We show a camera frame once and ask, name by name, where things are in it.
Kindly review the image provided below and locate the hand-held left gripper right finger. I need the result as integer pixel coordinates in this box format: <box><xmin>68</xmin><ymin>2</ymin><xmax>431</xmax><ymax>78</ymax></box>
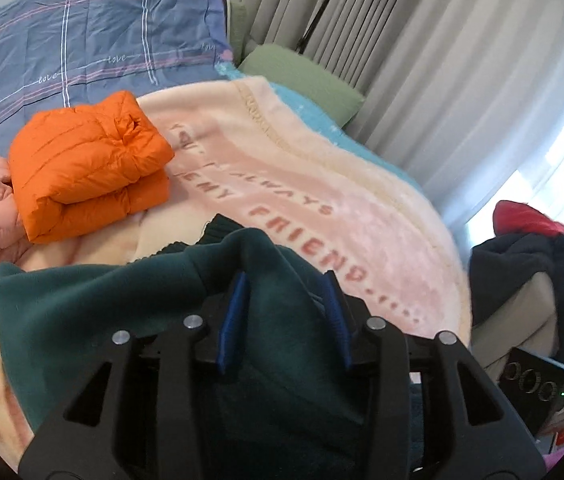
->
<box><xmin>323</xmin><ymin>270</ymin><xmax>547</xmax><ymax>480</ymax></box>

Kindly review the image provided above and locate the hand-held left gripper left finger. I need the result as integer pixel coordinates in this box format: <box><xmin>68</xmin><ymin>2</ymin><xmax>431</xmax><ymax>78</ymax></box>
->
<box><xmin>18</xmin><ymin>270</ymin><xmax>250</xmax><ymax>480</ymax></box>

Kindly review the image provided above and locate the dark teal sweatshirt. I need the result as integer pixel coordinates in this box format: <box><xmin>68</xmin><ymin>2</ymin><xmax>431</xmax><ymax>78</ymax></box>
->
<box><xmin>0</xmin><ymin>214</ymin><xmax>430</xmax><ymax>480</ymax></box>

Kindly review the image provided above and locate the beige chair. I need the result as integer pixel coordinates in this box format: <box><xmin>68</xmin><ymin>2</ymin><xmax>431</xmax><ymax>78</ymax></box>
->
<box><xmin>470</xmin><ymin>270</ymin><xmax>564</xmax><ymax>363</ymax></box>

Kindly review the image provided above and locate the dark navy garment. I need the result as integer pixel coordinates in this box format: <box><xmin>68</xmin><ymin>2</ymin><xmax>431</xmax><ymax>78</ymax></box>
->
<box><xmin>469</xmin><ymin>217</ymin><xmax>564</xmax><ymax>393</ymax></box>

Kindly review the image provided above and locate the cream pink lettered blanket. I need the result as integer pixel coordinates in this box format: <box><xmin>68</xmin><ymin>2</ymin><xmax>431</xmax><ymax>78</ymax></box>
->
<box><xmin>0</xmin><ymin>76</ymin><xmax>473</xmax><ymax>458</ymax></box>

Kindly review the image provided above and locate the orange puffer jacket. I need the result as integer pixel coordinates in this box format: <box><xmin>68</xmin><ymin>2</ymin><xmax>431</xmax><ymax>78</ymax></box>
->
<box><xmin>8</xmin><ymin>91</ymin><xmax>175</xmax><ymax>244</ymax></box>

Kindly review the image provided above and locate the green pillow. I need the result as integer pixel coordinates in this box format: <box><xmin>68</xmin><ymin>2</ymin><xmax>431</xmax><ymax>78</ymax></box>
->
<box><xmin>238</xmin><ymin>44</ymin><xmax>367</xmax><ymax>129</ymax></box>
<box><xmin>229</xmin><ymin>0</ymin><xmax>249</xmax><ymax>58</ymax></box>

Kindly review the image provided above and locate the beige pleated curtain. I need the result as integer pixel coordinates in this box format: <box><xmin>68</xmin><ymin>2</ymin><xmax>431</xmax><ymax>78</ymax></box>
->
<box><xmin>297</xmin><ymin>0</ymin><xmax>564</xmax><ymax>228</ymax></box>
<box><xmin>236</xmin><ymin>0</ymin><xmax>343</xmax><ymax>58</ymax></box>

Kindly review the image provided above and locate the blue plaid quilt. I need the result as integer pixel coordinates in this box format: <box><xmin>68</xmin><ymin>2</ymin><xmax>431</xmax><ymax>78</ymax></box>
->
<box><xmin>0</xmin><ymin>0</ymin><xmax>235</xmax><ymax>161</ymax></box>

